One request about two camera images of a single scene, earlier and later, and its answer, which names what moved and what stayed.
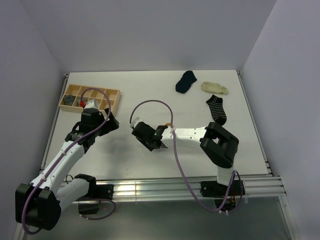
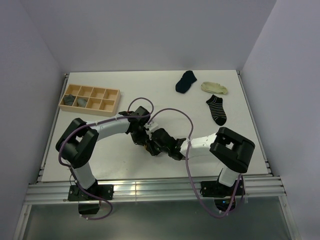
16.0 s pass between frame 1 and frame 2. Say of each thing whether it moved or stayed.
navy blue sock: stayed
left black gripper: moved
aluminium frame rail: stayed
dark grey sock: stayed
